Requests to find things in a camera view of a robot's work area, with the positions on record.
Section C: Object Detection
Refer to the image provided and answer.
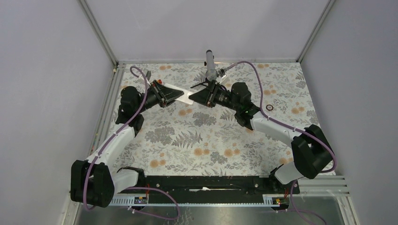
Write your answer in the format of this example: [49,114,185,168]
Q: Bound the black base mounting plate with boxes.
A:
[122,176,300,204]

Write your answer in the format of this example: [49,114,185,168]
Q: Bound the aluminium frame rail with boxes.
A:
[77,0,118,68]

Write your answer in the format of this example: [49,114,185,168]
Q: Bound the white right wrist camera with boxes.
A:
[217,68,228,83]

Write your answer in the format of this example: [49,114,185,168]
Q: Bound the floral patterned table mat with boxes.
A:
[111,63,319,176]

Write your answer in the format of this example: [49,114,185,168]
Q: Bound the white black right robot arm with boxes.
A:
[189,81,333,193]

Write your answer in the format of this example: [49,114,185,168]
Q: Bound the slotted grey cable duct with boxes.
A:
[110,195,290,208]

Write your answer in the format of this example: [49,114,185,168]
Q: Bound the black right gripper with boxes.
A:
[188,81,239,112]

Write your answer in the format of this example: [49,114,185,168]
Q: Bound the white air conditioner remote control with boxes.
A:
[163,83,194,105]

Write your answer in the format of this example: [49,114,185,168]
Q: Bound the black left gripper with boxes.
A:
[137,80,185,114]

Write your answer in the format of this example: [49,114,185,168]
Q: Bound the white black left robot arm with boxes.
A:
[70,80,193,208]

